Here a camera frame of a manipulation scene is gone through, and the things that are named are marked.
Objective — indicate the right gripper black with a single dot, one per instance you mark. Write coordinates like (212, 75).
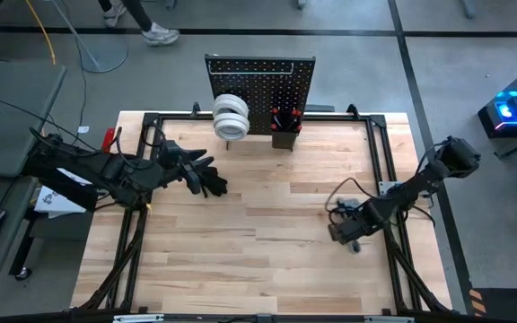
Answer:
(357, 222)

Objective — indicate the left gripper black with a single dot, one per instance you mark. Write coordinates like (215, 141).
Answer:
(166, 168)

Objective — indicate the black backpack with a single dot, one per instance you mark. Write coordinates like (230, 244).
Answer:
(216, 181)

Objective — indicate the lilac ballpoint pen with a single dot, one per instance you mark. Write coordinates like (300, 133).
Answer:
(280, 121)

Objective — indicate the black perforated peg board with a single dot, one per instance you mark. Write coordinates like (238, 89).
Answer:
(276, 89)

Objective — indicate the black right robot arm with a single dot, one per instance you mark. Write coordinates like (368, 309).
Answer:
(420, 184)

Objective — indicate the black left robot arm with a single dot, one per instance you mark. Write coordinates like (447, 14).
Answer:
(83, 168)

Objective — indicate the small red box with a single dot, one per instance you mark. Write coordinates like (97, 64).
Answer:
(107, 140)

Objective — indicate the black plastic hanging bin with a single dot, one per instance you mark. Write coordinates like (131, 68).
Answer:
(285, 140)

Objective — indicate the person's feet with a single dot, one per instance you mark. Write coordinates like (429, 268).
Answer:
(160, 35)

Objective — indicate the gray round-base floor stand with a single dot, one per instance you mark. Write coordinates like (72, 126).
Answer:
(106, 58)

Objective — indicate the white printed paper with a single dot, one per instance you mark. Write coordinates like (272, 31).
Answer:
(52, 202)

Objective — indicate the black mat with orange stripes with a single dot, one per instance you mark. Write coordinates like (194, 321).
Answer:
(510, 309)

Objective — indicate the gray side desk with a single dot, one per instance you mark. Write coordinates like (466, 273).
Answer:
(7, 112)

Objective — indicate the black caster wheel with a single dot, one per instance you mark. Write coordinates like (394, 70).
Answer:
(23, 273)

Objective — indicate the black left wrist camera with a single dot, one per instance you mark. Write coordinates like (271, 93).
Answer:
(171, 148)

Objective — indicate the black metal table frame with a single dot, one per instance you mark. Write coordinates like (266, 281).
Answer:
(397, 269)

